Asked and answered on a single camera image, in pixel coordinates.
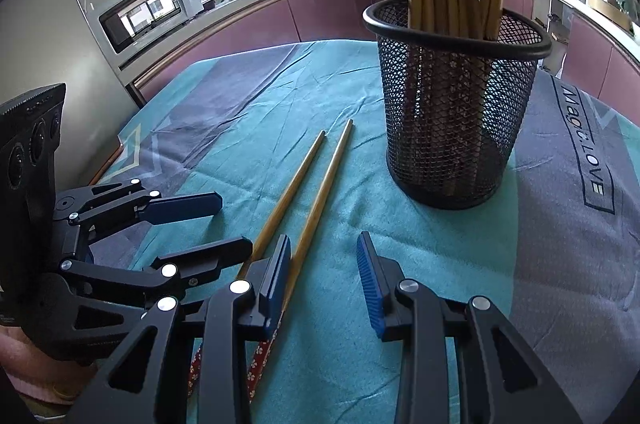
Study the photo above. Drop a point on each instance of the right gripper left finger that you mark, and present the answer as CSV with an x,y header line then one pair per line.
x,y
268,277

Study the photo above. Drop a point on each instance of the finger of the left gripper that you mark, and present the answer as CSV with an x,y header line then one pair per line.
x,y
203,264
161,211

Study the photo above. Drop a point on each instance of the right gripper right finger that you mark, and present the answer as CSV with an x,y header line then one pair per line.
x,y
379,276

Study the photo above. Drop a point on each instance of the bamboo chopstick red end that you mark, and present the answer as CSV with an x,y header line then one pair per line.
x,y
316,211
280,208

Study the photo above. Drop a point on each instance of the black mesh utensil holder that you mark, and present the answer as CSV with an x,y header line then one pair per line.
x,y
453,106

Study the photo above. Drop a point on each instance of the pink sleeve forearm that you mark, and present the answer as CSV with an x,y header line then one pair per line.
x,y
37,376

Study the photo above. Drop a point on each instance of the teal grey tablecloth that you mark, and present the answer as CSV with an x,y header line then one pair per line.
x,y
556,248

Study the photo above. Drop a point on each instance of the white microwave oven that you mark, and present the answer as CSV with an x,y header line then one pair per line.
x,y
126,28

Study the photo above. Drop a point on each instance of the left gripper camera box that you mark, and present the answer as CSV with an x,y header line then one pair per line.
x,y
30,134

